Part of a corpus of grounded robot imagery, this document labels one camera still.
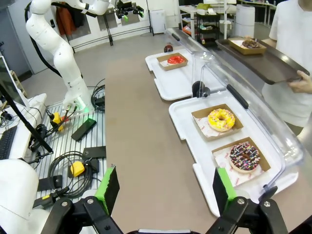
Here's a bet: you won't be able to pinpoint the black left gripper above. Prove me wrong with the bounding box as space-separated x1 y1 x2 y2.
116 0 145 23

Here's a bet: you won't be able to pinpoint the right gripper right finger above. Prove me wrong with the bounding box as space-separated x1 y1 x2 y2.
206 167 290 234

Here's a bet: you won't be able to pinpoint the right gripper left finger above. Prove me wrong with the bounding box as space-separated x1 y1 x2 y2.
40 165 122 234

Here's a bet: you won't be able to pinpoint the chocolate donut colourful sprinkles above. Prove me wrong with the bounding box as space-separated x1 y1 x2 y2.
229 142 261 174

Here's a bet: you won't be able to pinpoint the brown cardboard donut box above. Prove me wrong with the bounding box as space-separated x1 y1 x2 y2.
191 104 244 142
211 136 272 188
156 53 190 72
228 37 267 55

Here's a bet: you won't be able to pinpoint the plain chocolate donut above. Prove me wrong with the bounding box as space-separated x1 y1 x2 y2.
241 36 262 49

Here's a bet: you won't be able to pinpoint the dark brown serving tray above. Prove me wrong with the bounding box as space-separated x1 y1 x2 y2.
215 38 311 85

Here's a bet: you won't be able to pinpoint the red glazed donut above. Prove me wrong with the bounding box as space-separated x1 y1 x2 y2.
167 55 185 65

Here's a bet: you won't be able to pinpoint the yellow sprinkled donut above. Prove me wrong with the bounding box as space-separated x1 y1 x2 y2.
207 108 236 133

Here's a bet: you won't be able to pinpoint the person in white shirt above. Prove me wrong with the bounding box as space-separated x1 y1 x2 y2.
262 0 312 147

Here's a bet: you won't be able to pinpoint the person's left hand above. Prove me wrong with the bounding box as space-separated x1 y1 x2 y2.
287 70 312 95

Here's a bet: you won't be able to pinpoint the white square air purifier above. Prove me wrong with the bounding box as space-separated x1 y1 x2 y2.
149 9 167 35

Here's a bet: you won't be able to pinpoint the yellow emergency stop button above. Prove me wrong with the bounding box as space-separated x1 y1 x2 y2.
70 161 86 177
52 112 64 133

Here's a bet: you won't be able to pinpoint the flat black box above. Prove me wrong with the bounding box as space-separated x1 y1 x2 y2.
82 146 107 159

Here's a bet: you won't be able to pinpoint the clear plastic tray lid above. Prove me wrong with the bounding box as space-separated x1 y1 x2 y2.
192 57 305 203
163 28 221 98

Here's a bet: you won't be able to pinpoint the small black box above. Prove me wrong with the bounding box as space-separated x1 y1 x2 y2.
36 175 63 194

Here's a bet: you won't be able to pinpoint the black handheld pendant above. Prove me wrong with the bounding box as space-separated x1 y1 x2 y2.
32 186 71 210

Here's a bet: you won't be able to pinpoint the black box green light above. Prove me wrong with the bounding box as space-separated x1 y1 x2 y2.
71 118 98 142

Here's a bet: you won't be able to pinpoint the brown hanging jacket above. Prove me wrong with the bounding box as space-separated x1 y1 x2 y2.
56 3 77 36

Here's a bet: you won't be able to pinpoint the black shelf cart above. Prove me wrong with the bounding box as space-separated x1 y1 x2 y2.
195 9 220 42

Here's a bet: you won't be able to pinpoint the white plastic display tray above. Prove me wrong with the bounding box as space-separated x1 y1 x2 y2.
168 90 299 217
145 48 227 101

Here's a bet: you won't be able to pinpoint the white computer desk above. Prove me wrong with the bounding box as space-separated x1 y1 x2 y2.
0 93 47 160

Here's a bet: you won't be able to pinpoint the black tripod leg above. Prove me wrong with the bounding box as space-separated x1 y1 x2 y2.
0 80 54 154

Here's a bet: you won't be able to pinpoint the black keyboard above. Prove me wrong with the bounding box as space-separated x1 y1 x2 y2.
0 125 18 160

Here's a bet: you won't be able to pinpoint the white round air purifier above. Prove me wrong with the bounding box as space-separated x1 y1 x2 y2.
234 4 255 39

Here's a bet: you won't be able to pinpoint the white computer monitor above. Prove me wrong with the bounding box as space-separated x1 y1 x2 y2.
0 55 30 108

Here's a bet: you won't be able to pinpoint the coiled black cable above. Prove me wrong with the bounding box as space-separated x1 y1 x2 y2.
48 151 102 198

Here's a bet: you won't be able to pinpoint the ribbed metal base plate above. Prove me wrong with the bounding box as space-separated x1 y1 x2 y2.
28 99 107 196

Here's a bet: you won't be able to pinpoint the black cable bundle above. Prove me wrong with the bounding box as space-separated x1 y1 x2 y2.
91 78 106 112

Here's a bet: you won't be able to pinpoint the black left arm cable sleeve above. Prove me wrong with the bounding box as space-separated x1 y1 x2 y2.
24 0 64 78

